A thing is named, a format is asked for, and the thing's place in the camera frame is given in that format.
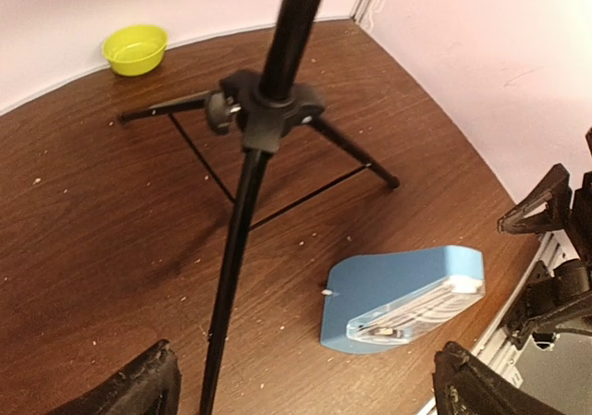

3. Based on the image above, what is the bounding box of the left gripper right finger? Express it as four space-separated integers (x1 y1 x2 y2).
432 341 561 415

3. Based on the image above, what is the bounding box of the black music stand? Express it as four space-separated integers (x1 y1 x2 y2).
119 0 400 414

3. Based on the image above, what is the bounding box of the green plastic bowl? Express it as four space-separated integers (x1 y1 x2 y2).
102 24 168 77

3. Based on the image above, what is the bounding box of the blue metronome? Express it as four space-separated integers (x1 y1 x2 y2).
320 245 485 355

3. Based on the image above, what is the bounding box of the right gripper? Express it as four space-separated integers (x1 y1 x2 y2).
497 128 592 262

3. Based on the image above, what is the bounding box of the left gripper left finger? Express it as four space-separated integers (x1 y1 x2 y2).
50 339 180 415

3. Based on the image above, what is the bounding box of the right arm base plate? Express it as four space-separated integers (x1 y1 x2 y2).
501 259 591 349

